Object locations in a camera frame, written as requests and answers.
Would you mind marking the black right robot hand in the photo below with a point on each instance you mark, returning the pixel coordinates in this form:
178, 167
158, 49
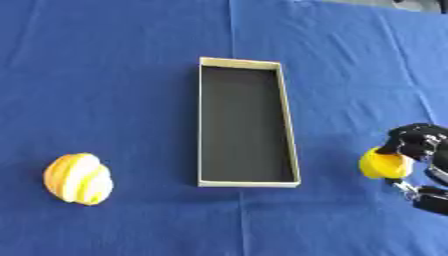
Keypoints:
421, 141

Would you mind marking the yellow toy fruit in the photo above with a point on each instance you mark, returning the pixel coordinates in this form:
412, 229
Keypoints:
385, 165

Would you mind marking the tan box with dark inside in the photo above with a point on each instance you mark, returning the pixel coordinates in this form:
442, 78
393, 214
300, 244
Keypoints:
245, 124

